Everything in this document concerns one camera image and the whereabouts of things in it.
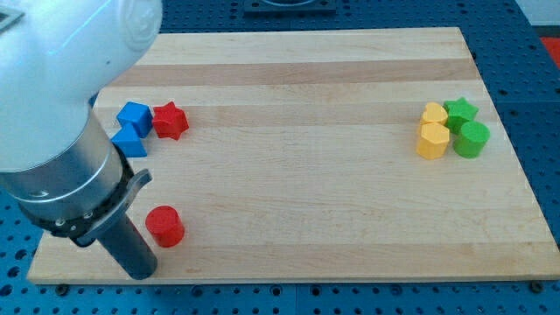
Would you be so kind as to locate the red cylinder block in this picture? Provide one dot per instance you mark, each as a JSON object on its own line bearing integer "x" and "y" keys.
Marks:
{"x": 165, "y": 226}

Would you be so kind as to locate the red star block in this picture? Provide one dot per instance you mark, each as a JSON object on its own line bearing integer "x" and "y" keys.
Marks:
{"x": 169, "y": 121}

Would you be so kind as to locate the green star block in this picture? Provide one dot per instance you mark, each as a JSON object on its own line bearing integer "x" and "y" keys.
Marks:
{"x": 459, "y": 111}

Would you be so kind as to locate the yellow heart block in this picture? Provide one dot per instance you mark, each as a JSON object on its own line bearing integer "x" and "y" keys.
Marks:
{"x": 434, "y": 113}

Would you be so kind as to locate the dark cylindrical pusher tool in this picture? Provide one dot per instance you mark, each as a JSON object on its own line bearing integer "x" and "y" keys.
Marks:
{"x": 115, "y": 231}

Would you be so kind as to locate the blue cube block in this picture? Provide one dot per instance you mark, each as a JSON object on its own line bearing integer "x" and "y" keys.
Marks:
{"x": 138, "y": 115}

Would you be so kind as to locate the green cylinder block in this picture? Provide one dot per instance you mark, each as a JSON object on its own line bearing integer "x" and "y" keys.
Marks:
{"x": 471, "y": 140}

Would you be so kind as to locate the blue triangle block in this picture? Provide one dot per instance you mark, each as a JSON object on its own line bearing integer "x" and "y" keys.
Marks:
{"x": 129, "y": 142}

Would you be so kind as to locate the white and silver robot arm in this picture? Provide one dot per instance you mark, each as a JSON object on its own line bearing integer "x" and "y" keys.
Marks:
{"x": 57, "y": 161}

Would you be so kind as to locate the wooden board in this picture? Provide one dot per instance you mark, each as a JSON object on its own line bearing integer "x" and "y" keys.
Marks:
{"x": 300, "y": 162}

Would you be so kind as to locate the yellow hexagon block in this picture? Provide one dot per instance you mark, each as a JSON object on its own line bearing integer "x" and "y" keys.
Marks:
{"x": 433, "y": 140}

